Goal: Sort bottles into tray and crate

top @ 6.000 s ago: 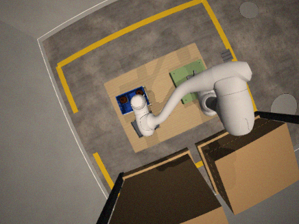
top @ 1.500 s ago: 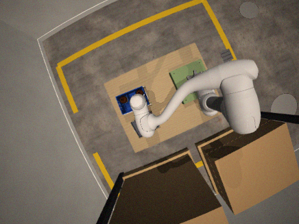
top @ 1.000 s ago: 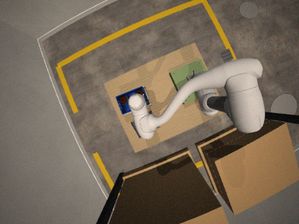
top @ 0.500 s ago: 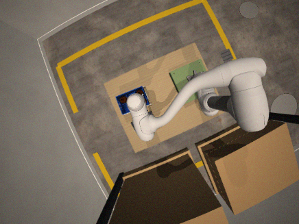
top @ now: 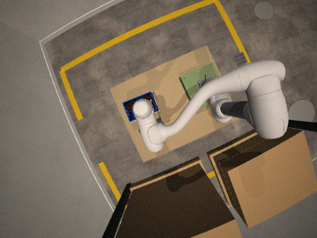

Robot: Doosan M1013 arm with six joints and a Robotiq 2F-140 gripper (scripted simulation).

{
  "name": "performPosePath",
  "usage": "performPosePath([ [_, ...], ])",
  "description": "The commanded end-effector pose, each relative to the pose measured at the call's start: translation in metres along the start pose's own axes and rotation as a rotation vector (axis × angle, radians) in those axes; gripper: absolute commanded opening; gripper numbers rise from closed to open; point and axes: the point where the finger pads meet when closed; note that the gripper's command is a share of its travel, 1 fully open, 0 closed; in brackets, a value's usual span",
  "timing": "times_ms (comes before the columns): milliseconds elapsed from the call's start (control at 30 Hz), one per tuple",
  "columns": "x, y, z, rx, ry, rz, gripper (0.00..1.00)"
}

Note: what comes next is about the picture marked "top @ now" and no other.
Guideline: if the blue bottle crate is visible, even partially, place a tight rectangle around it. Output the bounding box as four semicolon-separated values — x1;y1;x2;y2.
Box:
123;92;159;122

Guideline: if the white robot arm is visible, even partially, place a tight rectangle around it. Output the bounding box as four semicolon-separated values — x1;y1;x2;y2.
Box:
132;60;289;153

